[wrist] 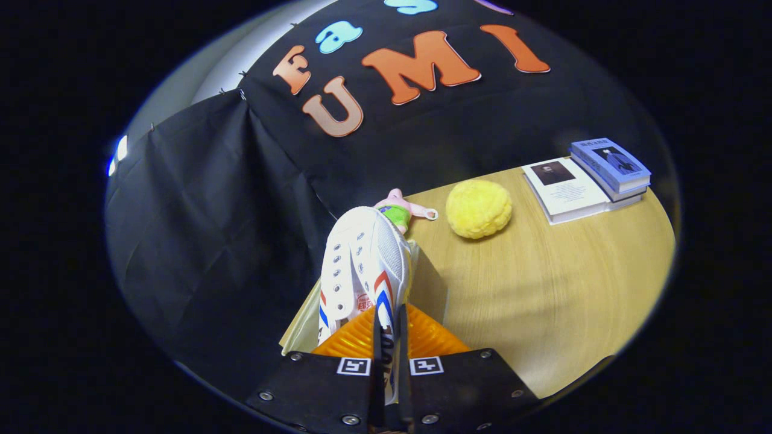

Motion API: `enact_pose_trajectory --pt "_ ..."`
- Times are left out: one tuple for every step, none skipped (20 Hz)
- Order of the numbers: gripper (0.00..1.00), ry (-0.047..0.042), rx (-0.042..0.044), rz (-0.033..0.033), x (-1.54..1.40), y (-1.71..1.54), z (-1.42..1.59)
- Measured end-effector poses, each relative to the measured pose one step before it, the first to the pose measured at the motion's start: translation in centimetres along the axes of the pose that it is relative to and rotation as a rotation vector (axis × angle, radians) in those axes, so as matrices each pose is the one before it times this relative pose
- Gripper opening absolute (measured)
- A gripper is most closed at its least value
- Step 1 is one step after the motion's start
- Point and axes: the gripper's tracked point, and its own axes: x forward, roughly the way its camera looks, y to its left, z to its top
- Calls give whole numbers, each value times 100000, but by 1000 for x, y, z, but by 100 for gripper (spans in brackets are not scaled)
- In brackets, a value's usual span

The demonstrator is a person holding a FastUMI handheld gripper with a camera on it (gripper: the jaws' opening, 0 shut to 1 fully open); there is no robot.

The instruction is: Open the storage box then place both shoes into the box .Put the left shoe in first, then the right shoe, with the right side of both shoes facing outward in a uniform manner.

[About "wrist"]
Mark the white book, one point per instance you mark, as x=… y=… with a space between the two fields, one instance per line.
x=567 y=193

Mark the white canvas shoe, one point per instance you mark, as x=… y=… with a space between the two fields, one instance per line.
x=362 y=259

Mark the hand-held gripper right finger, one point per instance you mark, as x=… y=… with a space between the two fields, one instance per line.
x=464 y=392

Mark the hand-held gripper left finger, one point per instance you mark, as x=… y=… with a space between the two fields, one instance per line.
x=325 y=392

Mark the brown fabric storage box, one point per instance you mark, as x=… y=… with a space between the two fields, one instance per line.
x=301 y=330

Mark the yellow plush ball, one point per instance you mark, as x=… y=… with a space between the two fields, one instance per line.
x=479 y=209

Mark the pink green plush toy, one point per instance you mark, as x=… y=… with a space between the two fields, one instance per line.
x=399 y=212

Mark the large ceiling light panel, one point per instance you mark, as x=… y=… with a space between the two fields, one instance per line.
x=119 y=155

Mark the black backdrop cloth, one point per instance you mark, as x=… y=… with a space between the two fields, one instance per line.
x=229 y=211

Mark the blue book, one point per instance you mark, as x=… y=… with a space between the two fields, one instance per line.
x=612 y=163

